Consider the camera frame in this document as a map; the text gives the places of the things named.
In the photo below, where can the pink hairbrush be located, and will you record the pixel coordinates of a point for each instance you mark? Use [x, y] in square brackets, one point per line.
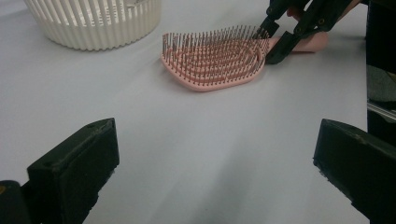
[214, 82]

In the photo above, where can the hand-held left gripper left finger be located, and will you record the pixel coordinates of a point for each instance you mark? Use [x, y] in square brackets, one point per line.
[71, 168]

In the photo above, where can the white ribbed plastic basket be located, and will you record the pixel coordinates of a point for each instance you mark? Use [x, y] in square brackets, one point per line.
[93, 34]

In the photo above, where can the grey metal rail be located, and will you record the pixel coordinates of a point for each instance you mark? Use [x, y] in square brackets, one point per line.
[383, 111]

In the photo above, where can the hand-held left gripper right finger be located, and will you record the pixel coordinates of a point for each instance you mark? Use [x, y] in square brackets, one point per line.
[361, 165]

